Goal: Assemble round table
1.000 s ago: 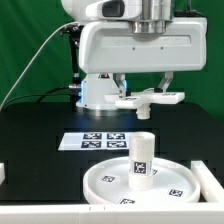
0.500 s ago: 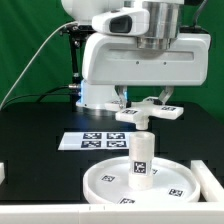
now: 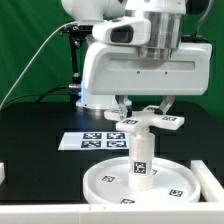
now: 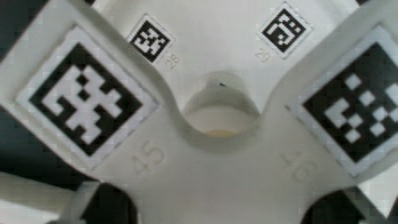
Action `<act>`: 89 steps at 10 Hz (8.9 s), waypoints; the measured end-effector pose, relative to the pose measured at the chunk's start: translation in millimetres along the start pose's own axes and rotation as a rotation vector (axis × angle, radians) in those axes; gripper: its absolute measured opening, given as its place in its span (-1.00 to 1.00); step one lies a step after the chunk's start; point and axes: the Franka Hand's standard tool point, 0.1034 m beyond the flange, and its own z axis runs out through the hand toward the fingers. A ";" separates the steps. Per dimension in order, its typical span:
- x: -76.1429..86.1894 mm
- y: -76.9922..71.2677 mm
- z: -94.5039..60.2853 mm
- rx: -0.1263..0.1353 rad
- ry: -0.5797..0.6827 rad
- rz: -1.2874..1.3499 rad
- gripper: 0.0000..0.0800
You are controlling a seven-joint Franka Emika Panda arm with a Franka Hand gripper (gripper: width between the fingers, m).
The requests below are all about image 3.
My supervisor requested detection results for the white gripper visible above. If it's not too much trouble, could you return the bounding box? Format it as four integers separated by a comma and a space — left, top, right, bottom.
83, 42, 212, 119

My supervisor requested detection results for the white cross-shaped table base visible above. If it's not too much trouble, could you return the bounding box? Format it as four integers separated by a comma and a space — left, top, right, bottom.
104, 107, 185, 133

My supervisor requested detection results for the white round table top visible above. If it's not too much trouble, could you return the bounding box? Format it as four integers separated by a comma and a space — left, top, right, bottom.
83, 157, 201, 204

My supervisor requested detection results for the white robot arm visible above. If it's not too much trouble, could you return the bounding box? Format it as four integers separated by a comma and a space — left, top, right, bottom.
61, 0, 215, 120

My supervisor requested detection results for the white marker sheet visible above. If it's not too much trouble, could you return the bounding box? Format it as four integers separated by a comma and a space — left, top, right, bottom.
58, 132, 129, 151

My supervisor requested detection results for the white left border block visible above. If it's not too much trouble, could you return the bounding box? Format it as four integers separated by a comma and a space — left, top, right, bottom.
0, 163, 5, 185

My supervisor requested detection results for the black cable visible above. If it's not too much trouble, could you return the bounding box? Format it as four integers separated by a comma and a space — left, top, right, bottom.
0, 85, 81, 111

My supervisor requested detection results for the white right border rail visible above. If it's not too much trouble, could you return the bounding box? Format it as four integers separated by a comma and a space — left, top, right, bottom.
191, 160, 224, 203

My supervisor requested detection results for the white border rail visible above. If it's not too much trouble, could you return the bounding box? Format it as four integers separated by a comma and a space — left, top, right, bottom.
191, 160, 224, 203
0, 202, 224, 224

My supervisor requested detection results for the white front border rail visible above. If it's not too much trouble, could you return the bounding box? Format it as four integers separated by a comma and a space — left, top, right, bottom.
0, 202, 224, 224

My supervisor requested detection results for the grey cable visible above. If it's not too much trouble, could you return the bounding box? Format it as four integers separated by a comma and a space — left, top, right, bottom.
0, 21, 80, 111

